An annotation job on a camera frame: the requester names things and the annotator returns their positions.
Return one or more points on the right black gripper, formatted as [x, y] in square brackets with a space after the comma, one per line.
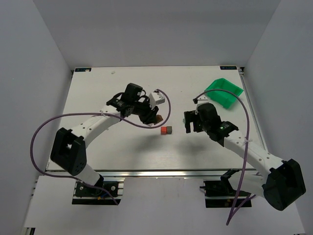
[191, 119]

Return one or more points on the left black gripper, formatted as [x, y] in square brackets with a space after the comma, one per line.
[148, 115]

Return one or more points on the green plastic bin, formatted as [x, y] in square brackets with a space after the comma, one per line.
[223, 91]

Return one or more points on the brown wood block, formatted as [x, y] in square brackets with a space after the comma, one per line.
[159, 118]

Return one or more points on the olive wood block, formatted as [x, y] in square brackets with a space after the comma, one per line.
[169, 129]

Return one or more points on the red wood cube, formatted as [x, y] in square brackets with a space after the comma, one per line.
[163, 130]

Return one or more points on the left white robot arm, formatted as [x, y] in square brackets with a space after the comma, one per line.
[69, 147]

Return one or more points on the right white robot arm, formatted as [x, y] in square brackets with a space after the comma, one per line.
[280, 182]

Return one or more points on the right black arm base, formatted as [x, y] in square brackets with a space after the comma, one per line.
[217, 193]

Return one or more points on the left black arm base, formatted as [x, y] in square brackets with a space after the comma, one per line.
[84, 195]

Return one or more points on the right blue corner label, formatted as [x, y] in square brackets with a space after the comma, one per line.
[228, 67]

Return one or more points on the blue corner label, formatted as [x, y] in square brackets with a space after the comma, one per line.
[82, 70]
[228, 67]

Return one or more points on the left blue corner label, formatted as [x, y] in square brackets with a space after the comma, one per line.
[82, 70]

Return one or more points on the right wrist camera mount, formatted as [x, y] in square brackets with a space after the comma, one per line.
[200, 99]

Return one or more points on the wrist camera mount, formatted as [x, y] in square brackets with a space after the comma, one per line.
[200, 99]
[156, 98]

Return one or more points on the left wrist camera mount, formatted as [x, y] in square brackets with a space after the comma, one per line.
[156, 98]

